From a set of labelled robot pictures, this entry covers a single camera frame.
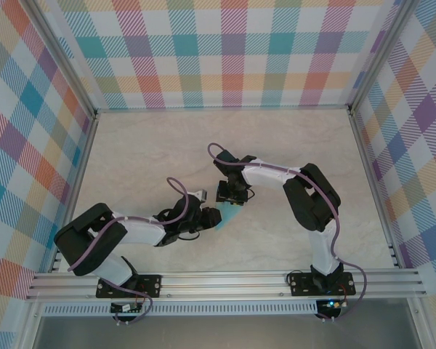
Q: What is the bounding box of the light blue paper sheet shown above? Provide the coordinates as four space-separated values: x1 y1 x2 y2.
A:
214 201 243 232

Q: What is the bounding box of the grey metal panel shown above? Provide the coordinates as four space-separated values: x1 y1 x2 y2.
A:
32 314 422 349

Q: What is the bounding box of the small black controller board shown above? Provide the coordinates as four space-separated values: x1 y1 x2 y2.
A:
110 303 145 314

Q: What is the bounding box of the small lit controller board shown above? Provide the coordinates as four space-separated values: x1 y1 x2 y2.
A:
318 298 348 310

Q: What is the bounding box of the aluminium mounting rail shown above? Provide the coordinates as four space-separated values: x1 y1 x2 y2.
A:
25 268 428 302

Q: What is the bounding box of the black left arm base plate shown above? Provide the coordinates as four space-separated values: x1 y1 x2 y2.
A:
95 274 164 300

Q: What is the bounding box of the aluminium frame crossbar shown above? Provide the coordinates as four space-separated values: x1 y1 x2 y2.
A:
94 104 352 113

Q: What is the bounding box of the perforated metal cable duct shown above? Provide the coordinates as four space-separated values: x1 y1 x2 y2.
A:
39 303 319 316

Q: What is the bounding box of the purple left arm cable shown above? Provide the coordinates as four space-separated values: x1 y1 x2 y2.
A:
68 177 190 326

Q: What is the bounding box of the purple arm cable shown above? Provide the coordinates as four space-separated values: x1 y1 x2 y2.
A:
68 177 190 326
206 142 367 323

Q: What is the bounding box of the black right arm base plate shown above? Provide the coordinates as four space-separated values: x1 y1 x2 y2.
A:
288 273 356 297

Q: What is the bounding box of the aluminium table side rail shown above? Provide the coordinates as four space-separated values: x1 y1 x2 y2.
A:
50 112 100 273
348 108 410 270

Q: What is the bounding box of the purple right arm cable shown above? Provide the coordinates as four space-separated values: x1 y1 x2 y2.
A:
206 142 367 323

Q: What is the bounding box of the aluminium frame post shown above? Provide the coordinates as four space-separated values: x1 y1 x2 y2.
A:
27 0 99 119
347 0 413 117

